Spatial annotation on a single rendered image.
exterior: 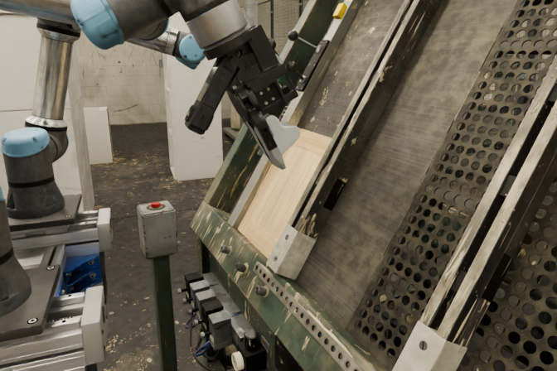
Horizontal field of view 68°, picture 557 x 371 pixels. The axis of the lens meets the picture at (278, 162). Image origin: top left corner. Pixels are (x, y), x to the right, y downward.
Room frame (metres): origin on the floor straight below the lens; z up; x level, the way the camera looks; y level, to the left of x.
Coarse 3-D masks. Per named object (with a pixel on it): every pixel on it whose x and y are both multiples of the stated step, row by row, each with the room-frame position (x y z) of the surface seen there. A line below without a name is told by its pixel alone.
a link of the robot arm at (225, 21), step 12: (216, 12) 0.56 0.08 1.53; (228, 12) 0.57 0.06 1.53; (240, 12) 0.59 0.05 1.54; (192, 24) 0.57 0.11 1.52; (204, 24) 0.56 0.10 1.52; (216, 24) 0.56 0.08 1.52; (228, 24) 0.57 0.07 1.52; (240, 24) 0.58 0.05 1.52; (204, 36) 0.57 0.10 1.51; (216, 36) 0.56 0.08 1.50; (228, 36) 0.57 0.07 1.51; (204, 48) 0.58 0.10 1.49
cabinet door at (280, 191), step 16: (304, 144) 1.31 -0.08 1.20; (320, 144) 1.24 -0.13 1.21; (288, 160) 1.33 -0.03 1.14; (304, 160) 1.26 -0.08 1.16; (320, 160) 1.20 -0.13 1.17; (272, 176) 1.34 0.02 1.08; (288, 176) 1.28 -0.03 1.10; (304, 176) 1.21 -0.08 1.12; (272, 192) 1.30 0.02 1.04; (288, 192) 1.23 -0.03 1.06; (256, 208) 1.31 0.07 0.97; (272, 208) 1.25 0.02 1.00; (288, 208) 1.18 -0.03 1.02; (240, 224) 1.33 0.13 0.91; (256, 224) 1.26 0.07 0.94; (272, 224) 1.20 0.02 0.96; (256, 240) 1.21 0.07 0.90; (272, 240) 1.15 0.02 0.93
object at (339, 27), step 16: (352, 0) 1.54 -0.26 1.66; (352, 16) 1.54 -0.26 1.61; (336, 32) 1.51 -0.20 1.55; (336, 48) 1.51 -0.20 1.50; (320, 64) 1.48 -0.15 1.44; (320, 80) 1.48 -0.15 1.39; (304, 96) 1.45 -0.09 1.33; (288, 112) 1.45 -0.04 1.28; (256, 176) 1.38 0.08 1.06; (256, 192) 1.37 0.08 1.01; (240, 208) 1.35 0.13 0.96
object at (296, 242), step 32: (416, 0) 1.19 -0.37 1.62; (416, 32) 1.18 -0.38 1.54; (384, 64) 1.14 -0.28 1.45; (384, 96) 1.13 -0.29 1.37; (352, 128) 1.09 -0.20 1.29; (352, 160) 1.09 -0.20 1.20; (320, 192) 1.04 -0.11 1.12; (288, 224) 1.05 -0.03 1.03; (320, 224) 1.04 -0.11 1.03; (288, 256) 1.00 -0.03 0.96
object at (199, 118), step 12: (216, 60) 0.61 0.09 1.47; (228, 60) 0.59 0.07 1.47; (216, 72) 0.58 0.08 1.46; (228, 72) 0.58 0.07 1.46; (204, 84) 0.61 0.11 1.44; (216, 84) 0.58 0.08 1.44; (228, 84) 0.58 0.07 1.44; (204, 96) 0.57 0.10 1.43; (216, 96) 0.58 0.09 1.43; (192, 108) 0.58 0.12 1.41; (204, 108) 0.57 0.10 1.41; (192, 120) 0.57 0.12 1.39; (204, 120) 0.57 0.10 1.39; (204, 132) 0.57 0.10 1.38
